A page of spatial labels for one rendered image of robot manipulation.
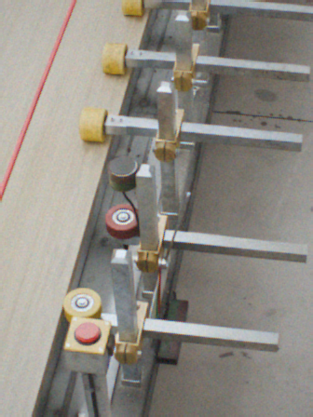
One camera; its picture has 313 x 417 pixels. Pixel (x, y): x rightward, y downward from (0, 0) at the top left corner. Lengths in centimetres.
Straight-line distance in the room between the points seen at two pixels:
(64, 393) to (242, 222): 132
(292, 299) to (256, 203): 42
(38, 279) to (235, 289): 122
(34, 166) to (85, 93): 27
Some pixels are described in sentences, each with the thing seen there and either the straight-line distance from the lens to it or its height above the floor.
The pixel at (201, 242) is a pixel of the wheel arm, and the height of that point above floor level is 86.
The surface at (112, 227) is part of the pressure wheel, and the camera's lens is 246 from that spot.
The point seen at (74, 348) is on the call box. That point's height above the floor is 122.
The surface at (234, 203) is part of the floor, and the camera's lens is 373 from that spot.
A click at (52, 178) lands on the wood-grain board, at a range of 259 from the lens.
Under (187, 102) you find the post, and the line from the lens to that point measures 280.
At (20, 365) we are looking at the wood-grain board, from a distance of 226.
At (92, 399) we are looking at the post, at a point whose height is 105.
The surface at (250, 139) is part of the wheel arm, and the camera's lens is 257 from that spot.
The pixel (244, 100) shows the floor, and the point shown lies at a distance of 410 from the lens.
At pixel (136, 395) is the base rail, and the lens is 243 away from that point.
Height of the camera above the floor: 274
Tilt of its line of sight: 47 degrees down
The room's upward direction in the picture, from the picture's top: 3 degrees counter-clockwise
